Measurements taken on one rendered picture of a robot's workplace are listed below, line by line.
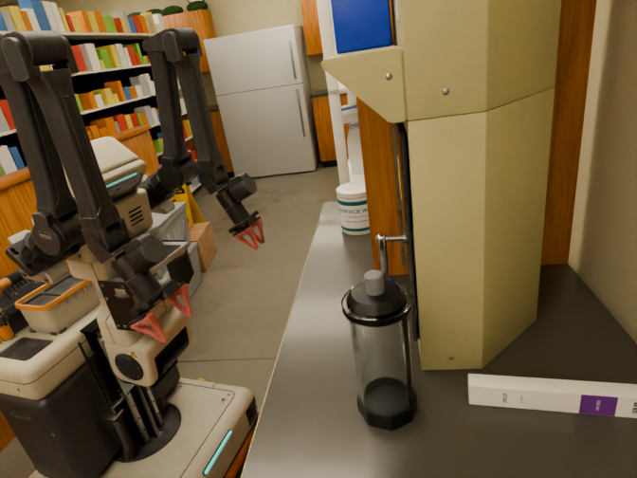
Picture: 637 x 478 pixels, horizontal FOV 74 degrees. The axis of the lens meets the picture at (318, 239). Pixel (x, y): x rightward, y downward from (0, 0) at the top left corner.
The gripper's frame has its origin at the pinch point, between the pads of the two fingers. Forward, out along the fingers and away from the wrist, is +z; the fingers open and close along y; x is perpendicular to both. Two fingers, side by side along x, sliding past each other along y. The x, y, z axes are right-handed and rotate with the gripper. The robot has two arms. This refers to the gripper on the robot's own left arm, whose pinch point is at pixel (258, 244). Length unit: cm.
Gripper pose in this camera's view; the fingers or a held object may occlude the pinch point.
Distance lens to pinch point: 135.7
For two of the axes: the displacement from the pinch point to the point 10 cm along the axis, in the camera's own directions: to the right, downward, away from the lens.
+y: 3.3, -4.3, 8.4
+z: 5.2, 8.2, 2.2
